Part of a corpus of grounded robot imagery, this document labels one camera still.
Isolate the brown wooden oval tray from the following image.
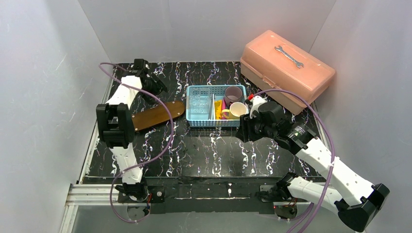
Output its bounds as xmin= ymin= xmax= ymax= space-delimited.
xmin=132 ymin=100 xmax=186 ymax=132

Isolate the light blue plastic basket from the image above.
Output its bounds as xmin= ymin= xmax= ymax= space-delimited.
xmin=186 ymin=85 xmax=240 ymax=128

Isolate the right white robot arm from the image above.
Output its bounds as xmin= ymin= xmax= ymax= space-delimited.
xmin=236 ymin=97 xmax=390 ymax=232

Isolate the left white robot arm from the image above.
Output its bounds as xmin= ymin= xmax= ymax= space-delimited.
xmin=96 ymin=59 xmax=167 ymax=199

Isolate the pink toothpaste tube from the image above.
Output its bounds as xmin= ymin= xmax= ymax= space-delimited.
xmin=221 ymin=100 xmax=227 ymax=120

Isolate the yellow toothpaste tube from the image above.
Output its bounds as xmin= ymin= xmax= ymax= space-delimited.
xmin=214 ymin=100 xmax=223 ymax=120

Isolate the grey toothbrush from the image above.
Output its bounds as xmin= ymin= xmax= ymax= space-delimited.
xmin=208 ymin=94 xmax=215 ymax=120

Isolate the purple translucent cup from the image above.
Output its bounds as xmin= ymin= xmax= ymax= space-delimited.
xmin=223 ymin=86 xmax=243 ymax=107

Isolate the pink plastic toolbox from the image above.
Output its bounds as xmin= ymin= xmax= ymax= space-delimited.
xmin=240 ymin=30 xmax=335 ymax=115

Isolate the silver open-end wrench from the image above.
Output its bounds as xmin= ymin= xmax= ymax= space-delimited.
xmin=275 ymin=46 xmax=304 ymax=68

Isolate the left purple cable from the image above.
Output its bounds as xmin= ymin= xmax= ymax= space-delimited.
xmin=99 ymin=62 xmax=175 ymax=224

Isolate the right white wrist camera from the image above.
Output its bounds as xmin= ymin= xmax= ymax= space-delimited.
xmin=248 ymin=94 xmax=267 ymax=118

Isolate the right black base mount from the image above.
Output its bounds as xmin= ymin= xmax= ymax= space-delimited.
xmin=256 ymin=185 xmax=298 ymax=205

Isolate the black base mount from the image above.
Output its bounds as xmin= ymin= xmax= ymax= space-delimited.
xmin=115 ymin=183 xmax=165 ymax=203
xmin=256 ymin=185 xmax=298 ymax=205

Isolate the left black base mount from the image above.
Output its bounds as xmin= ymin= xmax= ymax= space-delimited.
xmin=115 ymin=183 xmax=165 ymax=203

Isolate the aluminium frame rail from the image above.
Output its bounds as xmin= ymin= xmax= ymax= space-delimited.
xmin=64 ymin=182 xmax=359 ymax=206

